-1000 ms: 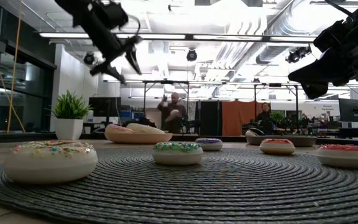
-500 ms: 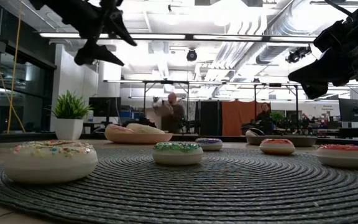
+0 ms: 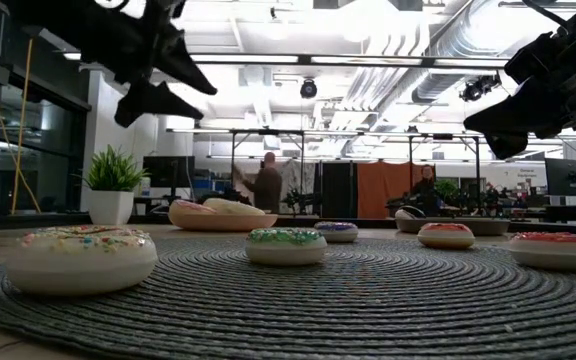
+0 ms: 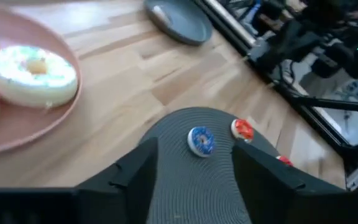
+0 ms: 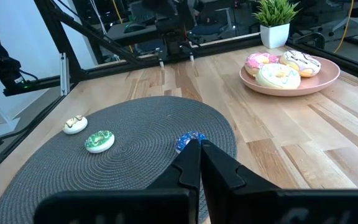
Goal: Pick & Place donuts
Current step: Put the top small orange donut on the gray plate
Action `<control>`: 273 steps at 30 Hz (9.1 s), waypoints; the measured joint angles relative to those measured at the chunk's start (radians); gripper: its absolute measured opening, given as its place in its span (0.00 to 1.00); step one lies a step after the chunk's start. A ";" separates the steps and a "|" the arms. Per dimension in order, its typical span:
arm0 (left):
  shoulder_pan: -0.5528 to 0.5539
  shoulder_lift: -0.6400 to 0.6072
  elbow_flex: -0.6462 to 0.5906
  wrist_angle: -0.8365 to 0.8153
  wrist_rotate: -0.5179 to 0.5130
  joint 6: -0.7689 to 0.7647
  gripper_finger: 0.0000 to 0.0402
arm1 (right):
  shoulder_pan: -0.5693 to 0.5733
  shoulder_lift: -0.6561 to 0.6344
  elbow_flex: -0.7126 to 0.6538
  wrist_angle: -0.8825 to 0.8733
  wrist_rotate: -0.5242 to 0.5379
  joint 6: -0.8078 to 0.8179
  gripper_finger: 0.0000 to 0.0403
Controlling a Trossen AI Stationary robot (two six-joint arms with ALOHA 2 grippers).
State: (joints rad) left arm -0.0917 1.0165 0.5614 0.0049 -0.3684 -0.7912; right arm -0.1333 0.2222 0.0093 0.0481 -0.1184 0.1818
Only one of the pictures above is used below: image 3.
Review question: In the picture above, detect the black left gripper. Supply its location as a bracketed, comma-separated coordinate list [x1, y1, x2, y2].
[85, 0, 218, 129]

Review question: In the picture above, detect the large pink frosted donut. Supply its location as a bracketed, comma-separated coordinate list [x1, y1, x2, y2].
[170, 199, 218, 216]

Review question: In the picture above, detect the large white glazed donut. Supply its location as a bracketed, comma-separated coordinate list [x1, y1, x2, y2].
[202, 197, 267, 217]

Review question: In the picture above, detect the small red frosted donut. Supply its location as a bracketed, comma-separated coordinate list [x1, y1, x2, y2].
[507, 231, 576, 274]
[417, 222, 476, 251]

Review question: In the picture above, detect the small white sprinkled donut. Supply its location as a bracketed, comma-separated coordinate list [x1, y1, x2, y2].
[5, 224, 159, 296]

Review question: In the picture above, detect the small green frosted donut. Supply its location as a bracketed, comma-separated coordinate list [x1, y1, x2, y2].
[245, 227, 328, 267]

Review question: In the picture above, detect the small purple frosted donut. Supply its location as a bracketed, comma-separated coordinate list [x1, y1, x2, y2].
[313, 221, 360, 244]

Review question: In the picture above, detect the black ceiling spotlight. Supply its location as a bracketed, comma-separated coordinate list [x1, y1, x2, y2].
[459, 73, 502, 103]

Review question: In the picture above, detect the black computer monitor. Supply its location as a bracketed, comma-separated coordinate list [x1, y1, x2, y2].
[142, 155, 196, 190]
[544, 157, 576, 198]

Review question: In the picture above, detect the green background plant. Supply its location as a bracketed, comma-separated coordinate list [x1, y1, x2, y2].
[435, 178, 462, 201]

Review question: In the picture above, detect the dark grey round pan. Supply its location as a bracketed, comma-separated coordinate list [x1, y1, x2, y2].
[395, 215, 512, 237]

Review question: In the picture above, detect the person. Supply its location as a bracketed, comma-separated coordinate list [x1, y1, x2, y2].
[240, 151, 284, 215]
[410, 164, 440, 217]

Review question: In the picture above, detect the green plant in white pot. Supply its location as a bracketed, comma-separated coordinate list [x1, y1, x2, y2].
[83, 144, 150, 226]

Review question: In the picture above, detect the pink plate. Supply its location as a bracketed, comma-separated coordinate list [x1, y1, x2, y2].
[167, 198, 279, 233]

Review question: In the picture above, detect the white patterned cloth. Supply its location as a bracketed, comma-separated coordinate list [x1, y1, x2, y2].
[262, 158, 319, 216]

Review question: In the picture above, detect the orange curtain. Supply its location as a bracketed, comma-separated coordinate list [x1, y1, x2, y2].
[356, 160, 437, 220]

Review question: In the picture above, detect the black curtain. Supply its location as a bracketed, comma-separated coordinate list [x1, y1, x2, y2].
[320, 160, 358, 219]

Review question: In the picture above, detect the round grey woven placemat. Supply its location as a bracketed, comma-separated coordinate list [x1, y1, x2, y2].
[0, 234, 576, 360]

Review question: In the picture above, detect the round black ceiling camera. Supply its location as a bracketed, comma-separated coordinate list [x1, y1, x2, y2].
[299, 77, 319, 100]

